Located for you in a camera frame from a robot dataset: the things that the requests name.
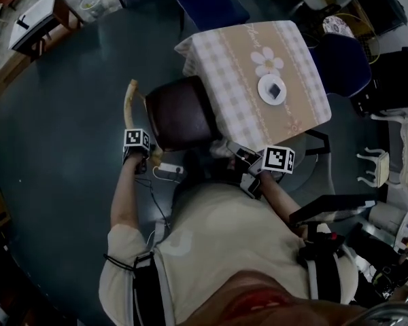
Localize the person's left forearm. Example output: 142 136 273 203
110 154 148 232

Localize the white cylindrical bin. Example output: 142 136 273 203
369 202 407 234

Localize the person's torso in white shirt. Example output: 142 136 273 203
99 181 359 326

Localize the white cable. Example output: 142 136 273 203
146 166 182 244

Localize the black cable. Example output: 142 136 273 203
134 178 171 229

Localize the light wooden desk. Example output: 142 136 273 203
0 51 33 103

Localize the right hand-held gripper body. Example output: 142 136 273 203
240 145 296 200

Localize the black mount with red button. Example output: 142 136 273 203
299 231 346 259

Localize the dark seat wooden chair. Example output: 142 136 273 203
122 75 222 166

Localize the white power strip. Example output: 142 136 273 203
158 163 185 175

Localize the person's black shoe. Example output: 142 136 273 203
183 151 205 180

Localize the black shoulder strap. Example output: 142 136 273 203
132 253 166 326
307 253 345 302

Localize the floral round cushion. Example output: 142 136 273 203
322 15 355 39

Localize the white ornate stool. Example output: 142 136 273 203
356 147 391 188

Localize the black flat device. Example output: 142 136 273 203
288 194 379 225

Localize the person's right forearm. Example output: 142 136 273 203
260 173 309 237

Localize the yellow wire chair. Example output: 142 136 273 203
322 12 381 64

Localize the white round plate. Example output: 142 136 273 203
257 74 288 107

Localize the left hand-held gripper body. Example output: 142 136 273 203
122 128 154 175

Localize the table with checked tablecloth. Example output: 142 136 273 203
174 20 333 149

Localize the white waste bin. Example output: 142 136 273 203
80 0 105 18

